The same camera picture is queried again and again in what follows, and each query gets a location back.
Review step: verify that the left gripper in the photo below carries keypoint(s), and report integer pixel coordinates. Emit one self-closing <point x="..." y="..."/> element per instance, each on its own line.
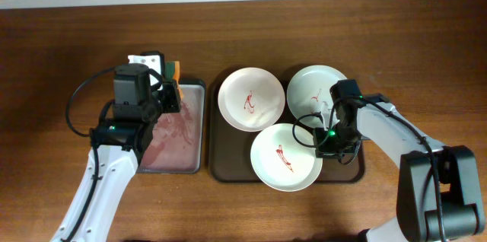
<point x="170" y="90"/>

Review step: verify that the green orange scrub sponge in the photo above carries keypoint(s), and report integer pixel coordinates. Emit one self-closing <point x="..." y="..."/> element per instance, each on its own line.
<point x="172" y="70"/>

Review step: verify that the white plate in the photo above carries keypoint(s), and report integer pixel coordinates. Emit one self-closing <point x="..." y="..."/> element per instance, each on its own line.
<point x="280" y="160"/>
<point x="307" y="88"/>
<point x="251" y="99"/>

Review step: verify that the white plate front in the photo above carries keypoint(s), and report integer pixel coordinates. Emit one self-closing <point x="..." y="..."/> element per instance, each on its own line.
<point x="280" y="160"/>

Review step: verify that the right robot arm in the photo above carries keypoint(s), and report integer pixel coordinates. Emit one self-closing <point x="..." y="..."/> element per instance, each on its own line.
<point x="439" y="196"/>

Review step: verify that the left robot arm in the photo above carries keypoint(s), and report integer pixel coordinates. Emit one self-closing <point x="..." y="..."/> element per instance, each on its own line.
<point x="144" y="89"/>

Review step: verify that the black soapy water tray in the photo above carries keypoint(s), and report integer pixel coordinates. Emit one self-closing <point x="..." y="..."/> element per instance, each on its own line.
<point x="176" y="147"/>

